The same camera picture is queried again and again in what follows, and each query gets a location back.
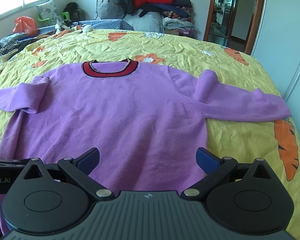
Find floral white pillow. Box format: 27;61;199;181
36;0;63;25

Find orange plastic bag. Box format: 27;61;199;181
13;16;38;37

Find white wardrobe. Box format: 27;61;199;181
251;0;300;106

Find checkered storage bag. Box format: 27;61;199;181
94;0;126;20

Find purple knit sweater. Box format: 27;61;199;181
0;59;294;239

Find yellow carrot print bedspread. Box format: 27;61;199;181
0;29;300;239

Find pile of folded clothes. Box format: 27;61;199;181
120;0;196;37

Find brown wooden door frame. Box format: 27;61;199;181
203;0;265;55

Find green plastic chair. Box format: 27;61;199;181
37;12;70;26

